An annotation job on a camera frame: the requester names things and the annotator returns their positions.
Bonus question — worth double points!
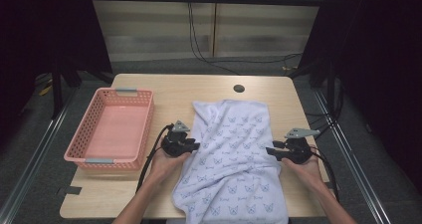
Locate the pink plastic basket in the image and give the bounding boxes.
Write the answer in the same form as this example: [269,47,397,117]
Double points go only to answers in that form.
[63,87,155,170]

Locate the person's left hand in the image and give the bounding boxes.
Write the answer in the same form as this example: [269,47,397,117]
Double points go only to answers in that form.
[148,147,192,185]

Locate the black wall cable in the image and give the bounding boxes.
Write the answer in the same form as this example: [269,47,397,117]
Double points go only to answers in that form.
[187,0,303,76]

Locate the black floor cables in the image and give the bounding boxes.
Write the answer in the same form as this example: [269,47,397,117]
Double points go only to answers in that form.
[304,84,344,141]

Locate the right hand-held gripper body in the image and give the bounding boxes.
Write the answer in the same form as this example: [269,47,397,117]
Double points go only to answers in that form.
[282,127,321,165]

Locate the metal floor rail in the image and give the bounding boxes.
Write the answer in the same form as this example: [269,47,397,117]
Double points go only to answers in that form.
[313,89,393,224]
[0,91,78,224]

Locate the white printed towel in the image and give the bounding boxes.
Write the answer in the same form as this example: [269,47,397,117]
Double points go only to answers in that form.
[171,99,290,224]

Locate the black stand leg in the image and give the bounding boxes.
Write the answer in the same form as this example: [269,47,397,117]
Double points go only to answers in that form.
[49,61,65,120]

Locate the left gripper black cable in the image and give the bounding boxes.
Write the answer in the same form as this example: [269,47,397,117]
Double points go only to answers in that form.
[135,123,175,193]

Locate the yellow floor cable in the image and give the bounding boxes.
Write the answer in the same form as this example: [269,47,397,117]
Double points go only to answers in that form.
[38,79,54,98]

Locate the person's right hand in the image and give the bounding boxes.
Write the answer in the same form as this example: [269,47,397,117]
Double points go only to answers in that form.
[282,146,327,192]

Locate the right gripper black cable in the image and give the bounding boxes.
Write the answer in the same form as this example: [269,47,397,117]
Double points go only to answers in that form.
[310,149,340,202]

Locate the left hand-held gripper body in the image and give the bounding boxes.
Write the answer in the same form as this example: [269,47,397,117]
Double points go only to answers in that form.
[161,119,191,158]

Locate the black curtain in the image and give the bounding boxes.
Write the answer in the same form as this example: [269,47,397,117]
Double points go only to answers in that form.
[298,0,422,188]
[0,0,113,145]

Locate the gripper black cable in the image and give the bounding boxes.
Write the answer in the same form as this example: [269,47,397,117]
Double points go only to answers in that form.
[135,123,175,193]
[310,149,340,202]

